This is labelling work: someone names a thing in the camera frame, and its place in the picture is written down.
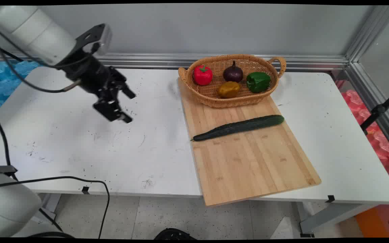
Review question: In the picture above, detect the yellow brown bell pepper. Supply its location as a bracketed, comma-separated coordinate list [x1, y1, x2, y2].
[217, 81, 241, 99]

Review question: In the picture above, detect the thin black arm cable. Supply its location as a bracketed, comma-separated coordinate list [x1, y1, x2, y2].
[0, 107, 19, 181]

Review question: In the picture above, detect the angled aluminium frame post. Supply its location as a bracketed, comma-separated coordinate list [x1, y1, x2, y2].
[344, 5, 389, 156]

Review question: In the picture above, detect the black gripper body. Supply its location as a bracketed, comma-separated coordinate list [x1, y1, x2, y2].
[57, 51, 127, 103]

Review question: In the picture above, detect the red bell pepper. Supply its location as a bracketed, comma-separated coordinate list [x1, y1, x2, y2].
[193, 65, 213, 86]

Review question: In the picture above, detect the purple onion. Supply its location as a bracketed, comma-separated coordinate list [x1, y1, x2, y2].
[223, 60, 244, 83]

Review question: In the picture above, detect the blue foam padding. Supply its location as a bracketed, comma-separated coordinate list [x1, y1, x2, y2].
[0, 59, 43, 118]

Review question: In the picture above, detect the green bell pepper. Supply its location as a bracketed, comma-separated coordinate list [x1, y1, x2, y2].
[246, 72, 271, 93]

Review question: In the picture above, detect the black tripod pole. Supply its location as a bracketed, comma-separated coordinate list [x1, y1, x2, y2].
[360, 87, 389, 135]

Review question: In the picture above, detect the grey table leg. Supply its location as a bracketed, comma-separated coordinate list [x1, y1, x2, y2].
[32, 193, 62, 225]
[296, 201, 381, 238]

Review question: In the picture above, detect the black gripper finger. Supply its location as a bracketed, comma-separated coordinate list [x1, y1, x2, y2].
[113, 73, 137, 100]
[93, 97, 133, 124]

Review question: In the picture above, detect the woven wicker basket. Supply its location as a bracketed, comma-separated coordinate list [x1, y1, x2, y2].
[178, 54, 287, 108]

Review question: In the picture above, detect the black round object on floor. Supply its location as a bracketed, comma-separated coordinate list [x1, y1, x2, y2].
[154, 228, 198, 240]

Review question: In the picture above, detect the long dark green cucumber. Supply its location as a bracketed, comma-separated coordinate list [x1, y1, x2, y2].
[190, 114, 285, 142]

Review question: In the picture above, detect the black cable trailing to floor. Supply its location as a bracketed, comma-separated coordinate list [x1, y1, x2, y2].
[0, 176, 111, 239]

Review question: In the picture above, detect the orange floor panel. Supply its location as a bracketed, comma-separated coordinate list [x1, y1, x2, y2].
[354, 201, 389, 238]

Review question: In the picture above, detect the pink foam padding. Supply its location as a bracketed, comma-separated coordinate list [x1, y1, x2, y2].
[340, 89, 389, 189]

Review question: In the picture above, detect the bamboo cutting board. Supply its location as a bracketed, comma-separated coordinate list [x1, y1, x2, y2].
[178, 78, 322, 207]

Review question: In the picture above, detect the horizontal aluminium frame rail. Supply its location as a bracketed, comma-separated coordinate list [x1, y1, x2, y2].
[0, 51, 349, 72]

